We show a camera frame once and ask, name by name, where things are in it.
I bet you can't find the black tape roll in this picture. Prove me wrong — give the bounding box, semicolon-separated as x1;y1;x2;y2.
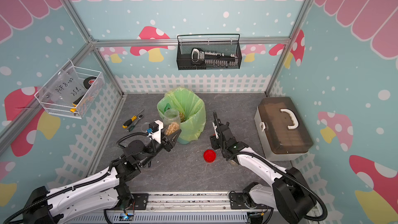
84;76;97;90

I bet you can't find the white wire wall basket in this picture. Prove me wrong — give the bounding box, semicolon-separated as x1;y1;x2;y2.
34;60;105;119

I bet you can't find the brown lid storage box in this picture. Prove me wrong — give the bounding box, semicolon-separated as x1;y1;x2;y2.
255;97;314;161

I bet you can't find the yellow black tool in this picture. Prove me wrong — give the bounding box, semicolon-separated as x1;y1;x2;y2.
69;95;84;114

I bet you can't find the peanut pile in bin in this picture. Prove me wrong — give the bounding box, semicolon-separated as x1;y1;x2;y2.
179;112;186;122

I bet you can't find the clear plastic bag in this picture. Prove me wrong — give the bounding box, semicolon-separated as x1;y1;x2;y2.
41;67;87;110

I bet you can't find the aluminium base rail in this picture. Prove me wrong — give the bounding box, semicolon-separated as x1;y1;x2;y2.
66;190;318;224

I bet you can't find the green bag trash bin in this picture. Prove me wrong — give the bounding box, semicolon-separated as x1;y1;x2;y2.
157;87;206;145

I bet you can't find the yellow handle screwdriver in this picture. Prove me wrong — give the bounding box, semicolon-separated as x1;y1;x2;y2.
122;110;144;129

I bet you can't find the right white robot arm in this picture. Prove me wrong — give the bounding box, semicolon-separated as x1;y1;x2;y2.
210;112;328;224

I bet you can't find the socket set in basket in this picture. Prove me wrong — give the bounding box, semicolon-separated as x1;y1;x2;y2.
191;48;239;68

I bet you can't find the black mesh wall basket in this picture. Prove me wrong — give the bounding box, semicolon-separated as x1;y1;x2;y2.
176;34;242;70

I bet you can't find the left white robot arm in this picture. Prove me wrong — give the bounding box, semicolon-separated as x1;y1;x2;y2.
4;120;181;224

